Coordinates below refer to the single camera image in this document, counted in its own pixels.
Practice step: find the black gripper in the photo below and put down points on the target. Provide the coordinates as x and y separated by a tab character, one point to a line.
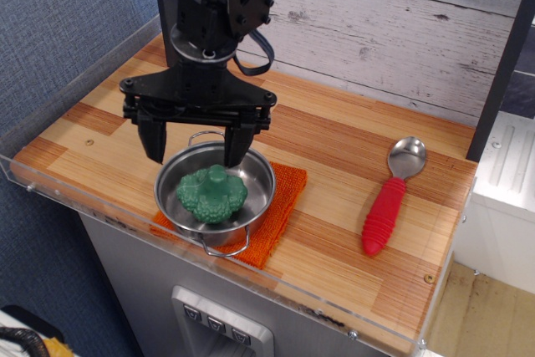
197	94

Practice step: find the green toy broccoli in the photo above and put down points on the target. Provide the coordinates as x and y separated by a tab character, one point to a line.
211	195

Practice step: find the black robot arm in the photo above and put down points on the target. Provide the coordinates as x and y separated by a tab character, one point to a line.
208	32

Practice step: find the stainless steel pot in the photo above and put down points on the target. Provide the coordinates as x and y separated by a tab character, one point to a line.
232	236

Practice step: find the grey toy fridge cabinet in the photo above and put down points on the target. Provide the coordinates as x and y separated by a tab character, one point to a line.
181	302

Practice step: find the yellow object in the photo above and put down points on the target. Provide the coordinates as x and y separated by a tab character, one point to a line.
56	348

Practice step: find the white toy sink unit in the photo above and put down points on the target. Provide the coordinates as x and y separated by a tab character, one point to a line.
496	233

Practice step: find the red handled metal spoon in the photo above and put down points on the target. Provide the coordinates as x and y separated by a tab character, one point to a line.
406	159

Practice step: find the dark right post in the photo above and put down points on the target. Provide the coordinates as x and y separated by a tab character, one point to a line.
510	56

